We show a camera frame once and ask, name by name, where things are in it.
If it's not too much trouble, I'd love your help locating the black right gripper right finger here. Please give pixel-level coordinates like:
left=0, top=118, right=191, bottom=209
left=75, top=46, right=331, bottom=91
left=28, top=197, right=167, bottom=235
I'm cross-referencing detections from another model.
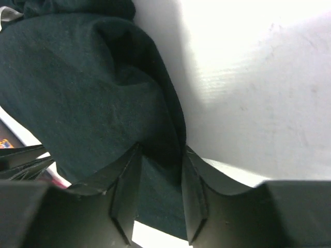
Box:
left=182, top=147, right=330, bottom=247

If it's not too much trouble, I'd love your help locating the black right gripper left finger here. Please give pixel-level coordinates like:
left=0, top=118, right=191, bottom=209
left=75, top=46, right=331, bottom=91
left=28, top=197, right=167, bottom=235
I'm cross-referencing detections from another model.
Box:
left=1, top=144, right=142, bottom=247

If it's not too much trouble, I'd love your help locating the black t shirt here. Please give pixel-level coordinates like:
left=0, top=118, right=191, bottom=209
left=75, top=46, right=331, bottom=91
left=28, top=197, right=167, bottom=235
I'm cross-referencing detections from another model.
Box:
left=1, top=1, right=187, bottom=239

